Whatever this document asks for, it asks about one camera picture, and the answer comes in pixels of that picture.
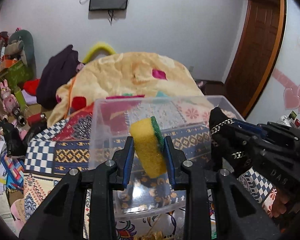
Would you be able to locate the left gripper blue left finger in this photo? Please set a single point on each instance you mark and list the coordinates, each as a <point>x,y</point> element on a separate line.
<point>124,160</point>

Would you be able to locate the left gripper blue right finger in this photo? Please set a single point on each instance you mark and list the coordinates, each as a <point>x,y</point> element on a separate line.
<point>174,164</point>

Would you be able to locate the yellow green sponge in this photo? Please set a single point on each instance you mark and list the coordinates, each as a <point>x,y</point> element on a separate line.
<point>149,144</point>

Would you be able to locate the black beret with chain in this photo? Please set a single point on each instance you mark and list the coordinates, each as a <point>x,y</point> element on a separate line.
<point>226,145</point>

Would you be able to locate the person's right hand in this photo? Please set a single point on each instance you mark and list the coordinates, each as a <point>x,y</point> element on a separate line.
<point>278,207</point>

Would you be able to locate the clear plastic storage box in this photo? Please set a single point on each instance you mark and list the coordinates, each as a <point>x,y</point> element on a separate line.
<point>183,118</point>

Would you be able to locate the yellow fleece blanket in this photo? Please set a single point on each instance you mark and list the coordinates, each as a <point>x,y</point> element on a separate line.
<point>136,73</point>

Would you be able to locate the wooden wardrobe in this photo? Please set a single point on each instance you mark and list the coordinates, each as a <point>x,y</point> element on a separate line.
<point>256,54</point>

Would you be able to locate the dark purple clothing pile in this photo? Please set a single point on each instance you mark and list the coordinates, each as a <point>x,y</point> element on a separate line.
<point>58,71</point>

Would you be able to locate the yellow neck pillow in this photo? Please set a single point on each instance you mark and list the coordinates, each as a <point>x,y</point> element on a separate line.
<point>99,47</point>

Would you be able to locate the red cushion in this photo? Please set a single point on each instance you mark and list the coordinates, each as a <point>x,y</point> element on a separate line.
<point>31,86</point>

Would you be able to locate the pink bunny plush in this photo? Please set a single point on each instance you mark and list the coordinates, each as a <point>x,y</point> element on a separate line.
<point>9,101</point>

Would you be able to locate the green storage box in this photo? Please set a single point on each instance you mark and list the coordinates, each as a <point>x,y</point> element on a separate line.
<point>16,74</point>

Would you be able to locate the grey green plush toy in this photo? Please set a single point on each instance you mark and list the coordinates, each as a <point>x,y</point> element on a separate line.
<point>21,43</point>

